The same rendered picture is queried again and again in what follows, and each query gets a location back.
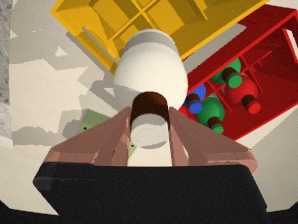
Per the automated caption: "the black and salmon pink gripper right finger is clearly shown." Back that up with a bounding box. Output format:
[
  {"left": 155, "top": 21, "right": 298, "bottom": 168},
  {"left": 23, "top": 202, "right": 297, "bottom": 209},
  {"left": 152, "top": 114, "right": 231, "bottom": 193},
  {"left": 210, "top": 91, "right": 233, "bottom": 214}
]
[{"left": 169, "top": 106, "right": 258, "bottom": 175}]

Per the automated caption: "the red bottle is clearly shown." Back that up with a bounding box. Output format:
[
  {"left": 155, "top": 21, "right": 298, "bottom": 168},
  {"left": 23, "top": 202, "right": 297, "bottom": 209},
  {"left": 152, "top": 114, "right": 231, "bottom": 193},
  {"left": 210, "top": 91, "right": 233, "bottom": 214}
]
[{"left": 220, "top": 72, "right": 261, "bottom": 114}]

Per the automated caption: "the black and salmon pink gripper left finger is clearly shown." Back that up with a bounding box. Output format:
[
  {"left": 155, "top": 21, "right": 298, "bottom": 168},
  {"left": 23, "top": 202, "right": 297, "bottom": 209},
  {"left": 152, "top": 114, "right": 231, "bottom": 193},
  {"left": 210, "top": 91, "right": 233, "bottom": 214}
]
[{"left": 43, "top": 106, "right": 131, "bottom": 166}]

